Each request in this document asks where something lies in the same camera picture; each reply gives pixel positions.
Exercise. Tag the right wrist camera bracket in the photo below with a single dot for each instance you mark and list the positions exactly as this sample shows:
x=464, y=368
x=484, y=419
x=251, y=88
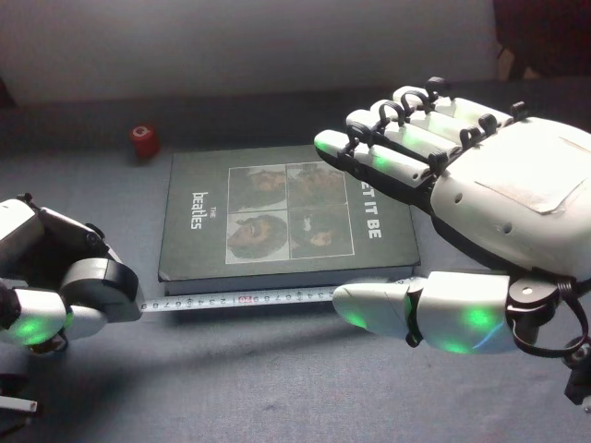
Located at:
x=579, y=383

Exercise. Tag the grey tape measure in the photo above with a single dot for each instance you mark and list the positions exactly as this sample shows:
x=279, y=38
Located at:
x=231, y=299

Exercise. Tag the red cylinder block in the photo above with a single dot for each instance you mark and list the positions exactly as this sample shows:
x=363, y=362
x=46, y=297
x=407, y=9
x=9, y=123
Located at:
x=144, y=140

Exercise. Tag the grey table cloth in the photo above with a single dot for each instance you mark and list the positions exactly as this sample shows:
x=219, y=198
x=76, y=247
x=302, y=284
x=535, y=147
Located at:
x=277, y=392

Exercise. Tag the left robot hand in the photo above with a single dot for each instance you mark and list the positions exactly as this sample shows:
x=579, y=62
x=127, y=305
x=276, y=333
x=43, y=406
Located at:
x=18, y=221

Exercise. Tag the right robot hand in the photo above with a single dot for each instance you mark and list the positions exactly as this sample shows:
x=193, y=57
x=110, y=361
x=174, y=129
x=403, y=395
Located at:
x=517, y=184

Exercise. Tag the black Beatles book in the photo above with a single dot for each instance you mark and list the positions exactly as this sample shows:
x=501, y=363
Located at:
x=194, y=258

